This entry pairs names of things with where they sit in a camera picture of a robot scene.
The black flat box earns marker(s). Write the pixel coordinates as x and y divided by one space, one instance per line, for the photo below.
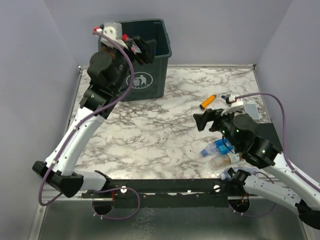
267 131

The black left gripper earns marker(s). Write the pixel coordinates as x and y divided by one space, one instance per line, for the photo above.
145 47

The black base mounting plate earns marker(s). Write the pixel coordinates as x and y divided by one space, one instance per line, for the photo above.
181 193

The small clear blue cap bottle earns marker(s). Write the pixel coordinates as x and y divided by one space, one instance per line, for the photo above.
229 172

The green cap milk tea bottle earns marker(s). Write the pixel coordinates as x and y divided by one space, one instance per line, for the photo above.
225 160

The yellow utility knife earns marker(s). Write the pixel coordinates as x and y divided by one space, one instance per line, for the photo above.
206 102

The grey white power bank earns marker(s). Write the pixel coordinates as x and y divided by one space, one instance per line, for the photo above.
252 110

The red cap water bottle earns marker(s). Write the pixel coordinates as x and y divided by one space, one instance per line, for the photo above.
131 44

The dark green trash bin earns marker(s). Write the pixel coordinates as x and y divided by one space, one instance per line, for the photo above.
150 75

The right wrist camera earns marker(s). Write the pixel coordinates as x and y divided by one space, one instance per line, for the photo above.
233 104

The light blue label bottle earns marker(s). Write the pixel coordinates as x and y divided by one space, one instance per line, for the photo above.
218 147

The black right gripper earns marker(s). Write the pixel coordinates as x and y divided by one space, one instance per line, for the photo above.
209 114

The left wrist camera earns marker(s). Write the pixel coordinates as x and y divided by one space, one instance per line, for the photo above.
112 30

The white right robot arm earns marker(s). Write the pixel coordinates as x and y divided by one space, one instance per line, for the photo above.
242 132

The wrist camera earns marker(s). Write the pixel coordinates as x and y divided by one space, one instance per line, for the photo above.
233 104
112 30

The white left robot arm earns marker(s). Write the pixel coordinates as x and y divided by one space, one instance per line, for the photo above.
58 170

